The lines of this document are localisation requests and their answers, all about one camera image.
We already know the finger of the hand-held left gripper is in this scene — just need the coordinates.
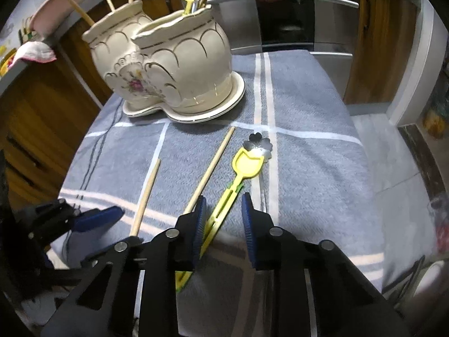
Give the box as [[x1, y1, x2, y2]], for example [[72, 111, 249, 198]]
[[80, 245, 118, 269], [17, 198, 125, 244]]

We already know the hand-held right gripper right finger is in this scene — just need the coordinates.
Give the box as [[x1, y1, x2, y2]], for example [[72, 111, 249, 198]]
[[241, 192, 411, 337]]

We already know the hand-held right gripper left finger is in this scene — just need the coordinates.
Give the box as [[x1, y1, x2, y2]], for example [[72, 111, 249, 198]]
[[40, 196, 208, 337]]

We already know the silver flower-shaped spoon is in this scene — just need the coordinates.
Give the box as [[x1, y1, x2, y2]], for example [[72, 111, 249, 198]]
[[242, 131, 275, 218]]

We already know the cream floral ceramic utensil holder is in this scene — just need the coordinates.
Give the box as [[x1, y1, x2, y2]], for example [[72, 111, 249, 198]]
[[81, 0, 233, 113]]

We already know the blue-grey checked tablecloth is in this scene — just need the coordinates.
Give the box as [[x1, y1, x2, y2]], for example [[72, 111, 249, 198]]
[[52, 51, 391, 337]]

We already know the wooden drawer cabinet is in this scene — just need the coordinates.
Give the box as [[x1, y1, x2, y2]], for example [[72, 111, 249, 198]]
[[0, 60, 106, 204]]

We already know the cream ceramic holder tray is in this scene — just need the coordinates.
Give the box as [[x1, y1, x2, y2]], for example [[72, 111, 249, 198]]
[[122, 72, 245, 123]]

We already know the pink dish cloth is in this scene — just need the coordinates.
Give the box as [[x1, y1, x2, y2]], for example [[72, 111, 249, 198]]
[[12, 40, 58, 64]]

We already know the grey kitchen countertop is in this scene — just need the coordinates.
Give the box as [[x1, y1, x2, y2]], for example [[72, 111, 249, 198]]
[[0, 0, 120, 95]]

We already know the pink plastic basin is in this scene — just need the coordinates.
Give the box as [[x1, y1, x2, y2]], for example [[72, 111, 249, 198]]
[[28, 0, 102, 36]]

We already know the built-in steel oven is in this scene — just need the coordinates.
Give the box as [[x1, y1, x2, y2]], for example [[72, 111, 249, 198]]
[[210, 0, 359, 56]]

